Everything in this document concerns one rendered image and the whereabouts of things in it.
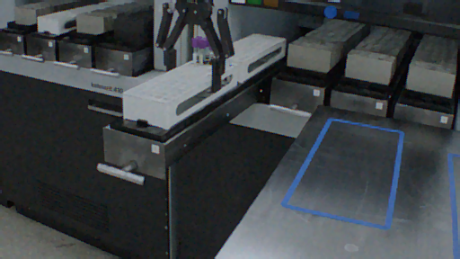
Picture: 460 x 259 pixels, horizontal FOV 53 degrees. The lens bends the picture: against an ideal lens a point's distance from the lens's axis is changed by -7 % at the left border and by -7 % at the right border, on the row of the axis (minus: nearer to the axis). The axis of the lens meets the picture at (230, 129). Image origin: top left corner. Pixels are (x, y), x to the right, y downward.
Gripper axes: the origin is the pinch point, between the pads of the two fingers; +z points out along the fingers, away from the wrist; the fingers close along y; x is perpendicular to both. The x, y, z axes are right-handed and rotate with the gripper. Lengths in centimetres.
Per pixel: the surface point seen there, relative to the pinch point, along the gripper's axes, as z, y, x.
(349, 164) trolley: 3.8, 36.8, -15.2
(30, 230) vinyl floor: 86, -89, 23
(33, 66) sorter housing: 15, -75, 24
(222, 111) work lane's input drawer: 6.4, 6.8, 0.3
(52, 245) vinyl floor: 86, -74, 21
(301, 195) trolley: 3.7, 32.9, -28.2
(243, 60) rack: -0.5, 4.7, 14.9
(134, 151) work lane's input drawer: 8.0, 0.2, -21.5
